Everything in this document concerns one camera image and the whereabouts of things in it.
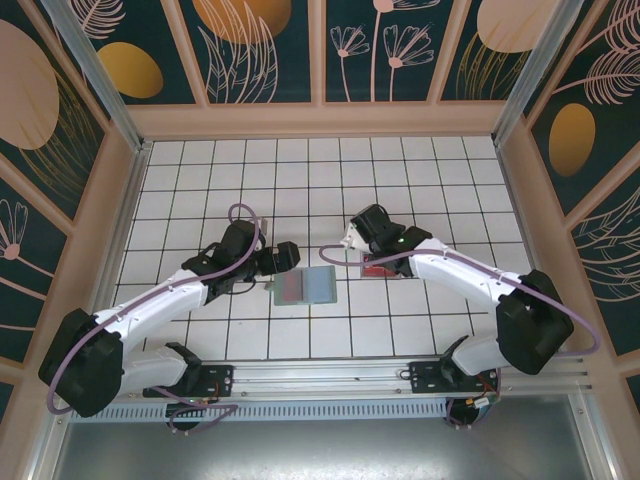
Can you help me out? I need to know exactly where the green card holder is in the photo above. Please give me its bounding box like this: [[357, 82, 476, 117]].
[[264, 266, 339, 307]]

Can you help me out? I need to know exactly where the clear plastic card box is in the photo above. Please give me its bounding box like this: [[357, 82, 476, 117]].
[[358, 249, 405, 280]]

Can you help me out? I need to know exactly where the grey metal panel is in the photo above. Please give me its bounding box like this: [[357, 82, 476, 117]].
[[49, 394, 619, 480]]

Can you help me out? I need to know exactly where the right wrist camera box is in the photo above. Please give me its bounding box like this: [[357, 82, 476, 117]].
[[339, 222, 369, 251]]

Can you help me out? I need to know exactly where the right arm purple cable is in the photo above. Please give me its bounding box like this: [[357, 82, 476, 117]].
[[318, 243, 602, 431]]

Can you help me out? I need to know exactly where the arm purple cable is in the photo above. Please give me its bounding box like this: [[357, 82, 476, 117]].
[[318, 243, 602, 431], [46, 202, 264, 436]]

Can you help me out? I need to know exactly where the aluminium mounting rail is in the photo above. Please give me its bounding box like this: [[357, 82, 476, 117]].
[[47, 353, 596, 404]]

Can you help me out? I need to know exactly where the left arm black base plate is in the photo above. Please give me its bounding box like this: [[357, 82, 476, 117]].
[[143, 363, 235, 399]]

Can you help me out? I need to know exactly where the grey slotted cable duct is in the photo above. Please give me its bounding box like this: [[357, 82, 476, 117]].
[[67, 403, 451, 425]]

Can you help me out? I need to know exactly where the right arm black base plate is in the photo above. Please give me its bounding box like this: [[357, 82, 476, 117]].
[[408, 360, 501, 396]]

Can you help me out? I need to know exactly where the aluminium frame post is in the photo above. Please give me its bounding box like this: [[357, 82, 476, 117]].
[[491, 0, 571, 146], [39, 0, 153, 154]]

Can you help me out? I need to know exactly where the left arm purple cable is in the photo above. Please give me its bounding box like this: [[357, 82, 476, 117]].
[[46, 202, 264, 436]]

